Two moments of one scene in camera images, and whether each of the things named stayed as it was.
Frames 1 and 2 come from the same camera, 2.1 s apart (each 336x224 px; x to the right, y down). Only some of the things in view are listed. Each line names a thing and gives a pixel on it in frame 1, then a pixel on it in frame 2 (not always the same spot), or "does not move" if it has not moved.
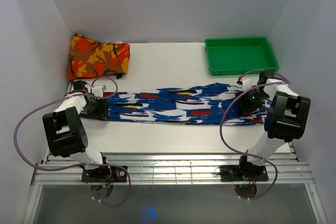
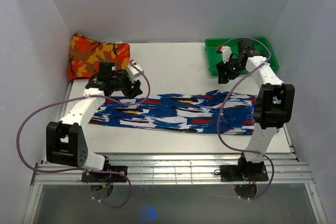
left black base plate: x=107 y=174 does not move
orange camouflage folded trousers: x=88 y=57 does not move
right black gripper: x=242 y=98 -> x=221 y=67
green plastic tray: x=236 y=56 does not move
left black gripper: x=102 y=113 -> x=131 y=93
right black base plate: x=233 y=173 does not move
